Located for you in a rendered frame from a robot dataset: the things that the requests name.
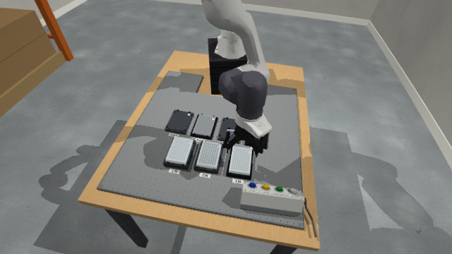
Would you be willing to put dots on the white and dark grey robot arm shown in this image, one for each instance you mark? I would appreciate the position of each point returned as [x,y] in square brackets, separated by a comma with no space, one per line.
[244,86]

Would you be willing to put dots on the grey button panel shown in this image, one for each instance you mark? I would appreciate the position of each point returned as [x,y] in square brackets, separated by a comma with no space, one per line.
[279,200]

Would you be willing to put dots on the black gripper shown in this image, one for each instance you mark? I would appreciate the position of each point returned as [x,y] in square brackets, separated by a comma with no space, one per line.
[242,134]

